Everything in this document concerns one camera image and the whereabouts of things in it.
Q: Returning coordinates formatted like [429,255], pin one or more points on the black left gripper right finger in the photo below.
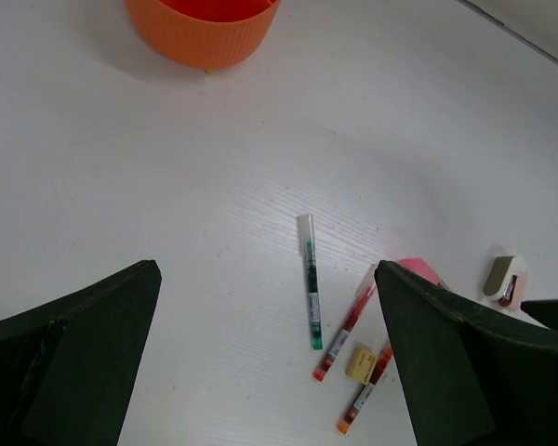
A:
[471,375]

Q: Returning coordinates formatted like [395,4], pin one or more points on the orange gel pen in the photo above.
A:
[355,408]

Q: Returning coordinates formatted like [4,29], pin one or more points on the yellow rubber eraser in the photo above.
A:
[361,364]

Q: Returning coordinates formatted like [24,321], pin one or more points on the pink beige stapler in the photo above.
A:
[506,282]

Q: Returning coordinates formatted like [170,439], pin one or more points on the green gel pen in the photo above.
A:
[307,248]

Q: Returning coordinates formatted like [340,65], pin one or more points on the red gel pen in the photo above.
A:
[362,296]

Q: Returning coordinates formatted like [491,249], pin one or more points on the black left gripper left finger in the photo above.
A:
[68,368]

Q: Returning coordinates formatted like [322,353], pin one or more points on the orange ribbed round container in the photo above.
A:
[205,35]

